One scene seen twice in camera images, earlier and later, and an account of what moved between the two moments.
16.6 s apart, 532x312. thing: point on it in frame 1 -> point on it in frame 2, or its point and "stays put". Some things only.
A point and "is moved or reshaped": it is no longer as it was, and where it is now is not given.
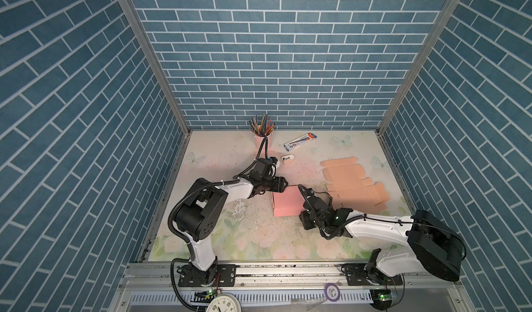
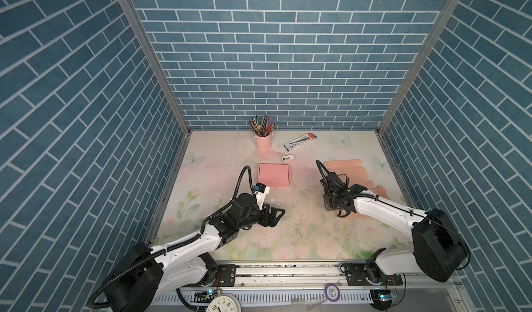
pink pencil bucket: x=258 y=140 stays put
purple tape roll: x=325 y=292 stays put
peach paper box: x=351 y=188 stays put
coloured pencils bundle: x=264 y=129 stays put
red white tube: x=299 y=141 stays put
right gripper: x=303 y=220 -> x=327 y=205
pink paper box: x=290 y=202 is moved or reshaped
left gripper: x=278 y=186 -> x=273 y=221
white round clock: x=227 y=302 stays put
